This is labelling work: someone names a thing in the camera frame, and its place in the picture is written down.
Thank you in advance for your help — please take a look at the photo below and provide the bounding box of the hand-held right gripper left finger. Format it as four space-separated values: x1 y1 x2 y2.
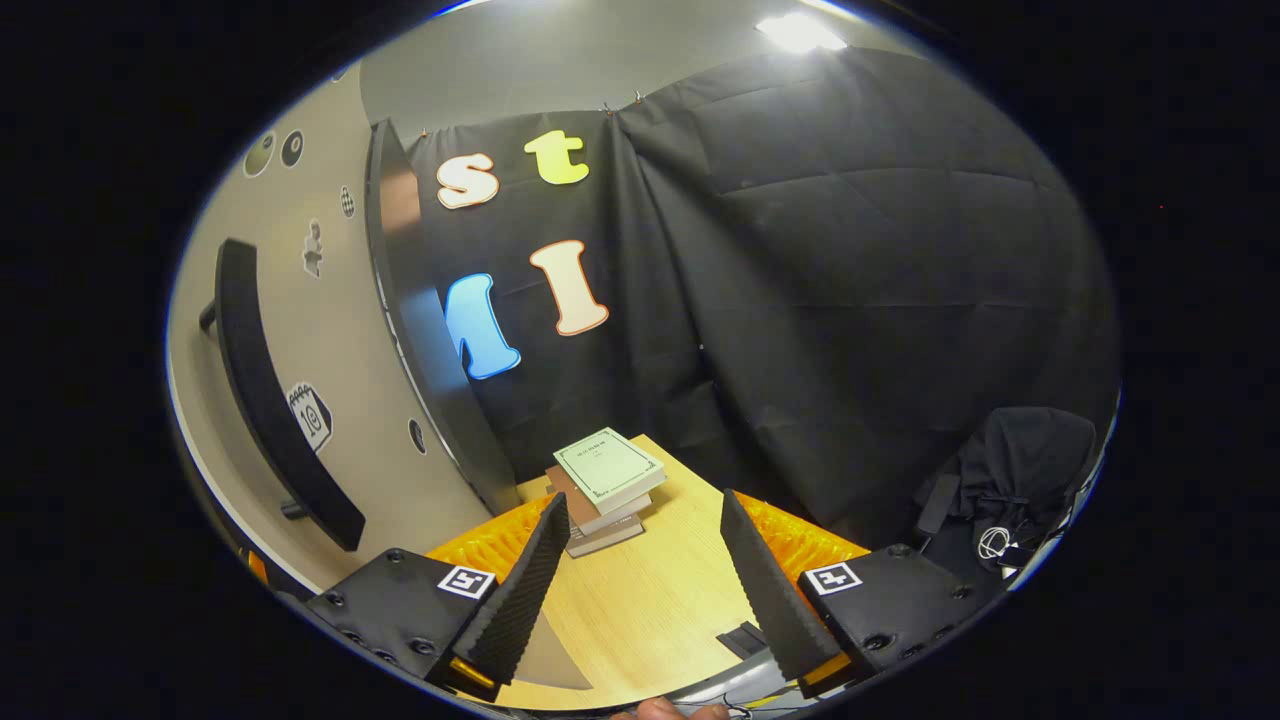
305 490 571 701

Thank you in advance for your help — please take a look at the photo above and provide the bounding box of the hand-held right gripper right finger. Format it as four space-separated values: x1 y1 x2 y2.
720 488 986 699

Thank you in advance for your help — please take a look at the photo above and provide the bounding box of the grey cabinet door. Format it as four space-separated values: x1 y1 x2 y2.
165 65 501 601

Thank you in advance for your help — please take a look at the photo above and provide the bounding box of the grey cabinet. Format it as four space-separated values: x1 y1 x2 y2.
363 118 523 516

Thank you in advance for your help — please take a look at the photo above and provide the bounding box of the black cabinet door handle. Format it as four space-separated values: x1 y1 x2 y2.
198 238 367 553

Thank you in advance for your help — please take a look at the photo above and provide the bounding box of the small black flat object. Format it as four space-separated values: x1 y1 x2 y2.
716 620 769 661

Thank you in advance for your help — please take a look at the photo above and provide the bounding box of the grey book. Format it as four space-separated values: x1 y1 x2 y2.
565 515 646 559

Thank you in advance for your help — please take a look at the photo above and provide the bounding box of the brown book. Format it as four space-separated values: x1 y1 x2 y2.
545 465 656 536

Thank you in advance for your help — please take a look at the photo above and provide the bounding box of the green book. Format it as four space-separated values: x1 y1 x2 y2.
552 427 669 516

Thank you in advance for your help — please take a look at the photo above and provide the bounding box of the black bag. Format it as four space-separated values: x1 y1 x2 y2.
915 405 1098 586

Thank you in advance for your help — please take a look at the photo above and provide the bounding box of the black backdrop cloth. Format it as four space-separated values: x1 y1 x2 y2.
400 45 1121 561

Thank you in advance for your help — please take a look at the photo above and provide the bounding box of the small ceiling light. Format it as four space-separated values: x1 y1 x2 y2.
755 10 849 54

